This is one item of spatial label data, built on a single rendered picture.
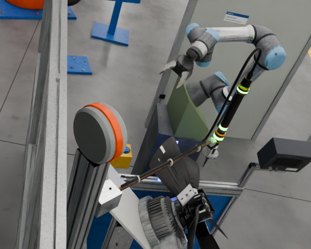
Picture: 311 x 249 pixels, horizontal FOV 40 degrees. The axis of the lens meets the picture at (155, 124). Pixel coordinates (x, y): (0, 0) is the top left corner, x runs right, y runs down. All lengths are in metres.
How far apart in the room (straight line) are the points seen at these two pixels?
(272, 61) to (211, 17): 1.42
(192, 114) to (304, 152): 0.67
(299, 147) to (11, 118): 2.45
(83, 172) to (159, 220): 0.80
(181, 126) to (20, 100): 1.99
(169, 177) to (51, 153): 1.10
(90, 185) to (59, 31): 0.42
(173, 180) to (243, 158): 2.50
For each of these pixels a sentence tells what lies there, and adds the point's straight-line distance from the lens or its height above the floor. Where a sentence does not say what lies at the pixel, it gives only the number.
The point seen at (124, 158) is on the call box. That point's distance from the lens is 2.28.
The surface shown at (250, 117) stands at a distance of 4.40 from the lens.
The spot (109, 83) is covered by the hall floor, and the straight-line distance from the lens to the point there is 4.60.
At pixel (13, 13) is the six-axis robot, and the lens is 5.40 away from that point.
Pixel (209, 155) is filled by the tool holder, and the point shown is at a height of 1.47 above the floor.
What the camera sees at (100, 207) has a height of 1.56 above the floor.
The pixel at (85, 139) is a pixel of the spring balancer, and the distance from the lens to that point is 1.13.
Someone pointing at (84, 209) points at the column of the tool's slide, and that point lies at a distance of 1.30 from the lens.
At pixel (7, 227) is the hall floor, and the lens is 3.21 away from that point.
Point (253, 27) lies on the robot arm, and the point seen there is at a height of 1.77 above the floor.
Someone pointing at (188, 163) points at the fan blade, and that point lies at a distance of 2.20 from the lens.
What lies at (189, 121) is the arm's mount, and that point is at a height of 1.13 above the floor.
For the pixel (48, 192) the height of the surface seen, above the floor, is 2.05.
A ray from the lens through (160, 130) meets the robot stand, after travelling 2.61.
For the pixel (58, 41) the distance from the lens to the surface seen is 1.15.
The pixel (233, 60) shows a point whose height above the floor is 0.89.
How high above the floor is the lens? 2.64
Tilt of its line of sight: 38 degrees down
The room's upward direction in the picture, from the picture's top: 21 degrees clockwise
